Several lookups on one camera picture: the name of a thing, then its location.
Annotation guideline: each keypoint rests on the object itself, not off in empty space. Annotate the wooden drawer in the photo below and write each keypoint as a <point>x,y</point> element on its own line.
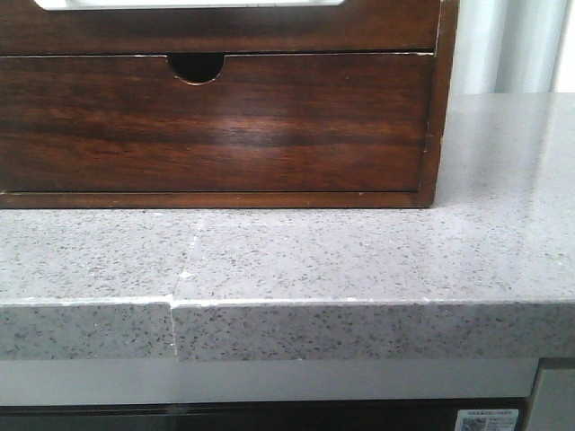
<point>329,122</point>
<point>27,29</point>

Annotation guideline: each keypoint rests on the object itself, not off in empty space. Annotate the grey cabinet door panel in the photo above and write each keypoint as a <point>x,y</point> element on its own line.
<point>552,404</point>

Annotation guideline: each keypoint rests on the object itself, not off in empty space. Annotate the black under-counter appliance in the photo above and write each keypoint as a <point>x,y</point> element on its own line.
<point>261,415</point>

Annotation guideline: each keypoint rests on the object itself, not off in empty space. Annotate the white QR code sticker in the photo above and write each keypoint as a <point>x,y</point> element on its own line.
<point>487,420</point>

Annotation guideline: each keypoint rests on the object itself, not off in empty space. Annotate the dark wooden drawer cabinet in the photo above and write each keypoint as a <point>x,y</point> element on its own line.
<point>202,67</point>

